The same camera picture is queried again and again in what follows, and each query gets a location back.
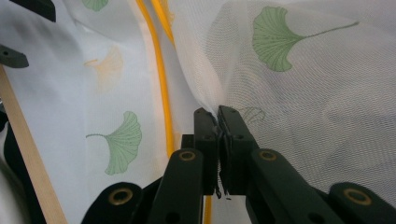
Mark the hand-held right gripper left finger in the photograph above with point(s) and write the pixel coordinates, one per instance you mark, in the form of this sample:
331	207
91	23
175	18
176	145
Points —
205	149

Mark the white table mat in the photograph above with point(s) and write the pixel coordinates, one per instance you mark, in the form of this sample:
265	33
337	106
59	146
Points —
46	109

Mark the ginkgo print mesh laundry bag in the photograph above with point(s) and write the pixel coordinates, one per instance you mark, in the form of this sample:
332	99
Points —
311	99

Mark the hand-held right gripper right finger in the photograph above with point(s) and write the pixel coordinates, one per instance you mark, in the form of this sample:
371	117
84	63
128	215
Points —
236	149

